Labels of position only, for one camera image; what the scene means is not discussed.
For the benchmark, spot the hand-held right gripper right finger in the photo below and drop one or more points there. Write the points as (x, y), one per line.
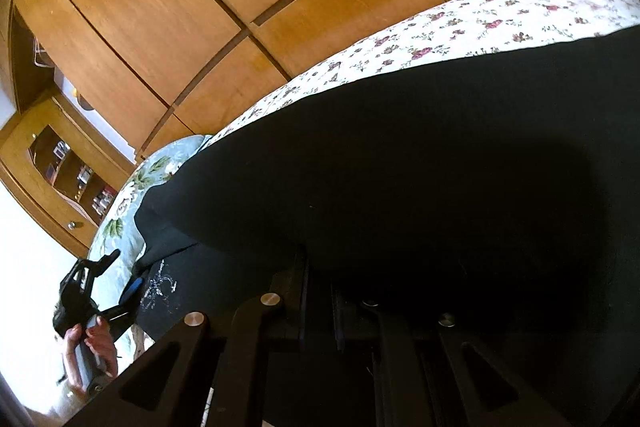
(340, 322)

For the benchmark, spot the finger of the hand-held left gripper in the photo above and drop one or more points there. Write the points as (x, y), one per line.
(102, 263)
(134, 289)

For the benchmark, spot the black pants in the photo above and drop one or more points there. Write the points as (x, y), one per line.
(400, 157)

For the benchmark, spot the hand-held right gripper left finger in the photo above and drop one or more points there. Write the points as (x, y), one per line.
(292, 302)

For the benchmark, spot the wooden glass-door cabinet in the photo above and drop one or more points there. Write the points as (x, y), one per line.
(45, 202)

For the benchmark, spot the floral bed sheet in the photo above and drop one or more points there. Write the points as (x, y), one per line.
(500, 22)

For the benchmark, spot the person's left hand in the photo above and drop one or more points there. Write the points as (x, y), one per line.
(102, 342)

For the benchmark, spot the green floral pillow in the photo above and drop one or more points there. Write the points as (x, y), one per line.
(125, 207)

